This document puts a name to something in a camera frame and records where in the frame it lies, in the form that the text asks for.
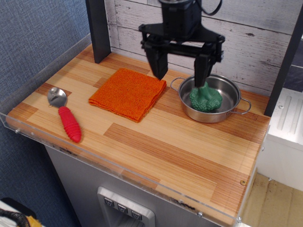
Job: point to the orange folded cloth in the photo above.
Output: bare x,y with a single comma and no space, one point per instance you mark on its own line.
129,94

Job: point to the green toy broccoli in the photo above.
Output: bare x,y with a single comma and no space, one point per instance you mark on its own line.
205,98

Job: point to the left dark vertical post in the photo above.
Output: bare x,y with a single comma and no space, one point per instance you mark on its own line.
97,18

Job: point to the right dark vertical post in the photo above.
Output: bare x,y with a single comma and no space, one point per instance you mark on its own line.
286,64

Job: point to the dark vertical post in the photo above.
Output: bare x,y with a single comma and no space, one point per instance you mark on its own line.
286,64
97,18

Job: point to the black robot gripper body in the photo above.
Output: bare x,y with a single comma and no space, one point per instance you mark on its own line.
182,32

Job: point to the red handled ice cream scoop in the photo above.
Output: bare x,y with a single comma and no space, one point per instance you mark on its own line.
58,98

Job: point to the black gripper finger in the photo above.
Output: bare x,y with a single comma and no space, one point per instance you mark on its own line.
203,66
158,60

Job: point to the silver dispenser button panel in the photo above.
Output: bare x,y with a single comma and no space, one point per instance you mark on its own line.
125,208

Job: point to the white toy sink unit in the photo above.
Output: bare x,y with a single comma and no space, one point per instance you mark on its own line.
281,155

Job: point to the grey toy fridge cabinet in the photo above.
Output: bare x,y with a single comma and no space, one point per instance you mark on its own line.
81,182

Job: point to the stainless steel pot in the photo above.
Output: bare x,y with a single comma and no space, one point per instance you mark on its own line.
228,89

